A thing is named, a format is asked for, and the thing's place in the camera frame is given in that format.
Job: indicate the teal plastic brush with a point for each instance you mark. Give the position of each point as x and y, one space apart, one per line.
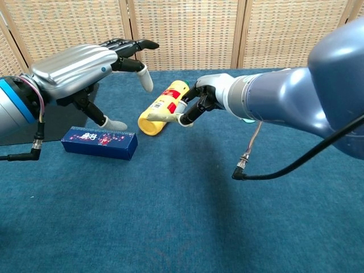
249 121

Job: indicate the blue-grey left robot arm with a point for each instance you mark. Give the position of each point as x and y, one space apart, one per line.
11 108

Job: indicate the yellow bottle with red label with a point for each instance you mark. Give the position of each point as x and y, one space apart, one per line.
162 98

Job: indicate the black mouse pad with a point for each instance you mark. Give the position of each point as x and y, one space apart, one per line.
65 122

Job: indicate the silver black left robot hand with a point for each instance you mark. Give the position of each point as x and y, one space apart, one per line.
76 68

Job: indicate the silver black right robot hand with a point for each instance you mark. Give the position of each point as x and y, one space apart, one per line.
217 88

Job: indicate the beige dough stick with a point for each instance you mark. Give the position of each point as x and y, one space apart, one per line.
162 116

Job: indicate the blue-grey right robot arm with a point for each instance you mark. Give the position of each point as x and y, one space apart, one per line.
284 94

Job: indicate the dark blue printed carton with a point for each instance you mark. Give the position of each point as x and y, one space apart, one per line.
96 147

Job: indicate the blue plush tablecloth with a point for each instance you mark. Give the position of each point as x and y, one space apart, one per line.
170 227

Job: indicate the woven bamboo folding screen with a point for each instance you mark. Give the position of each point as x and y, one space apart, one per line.
199 28

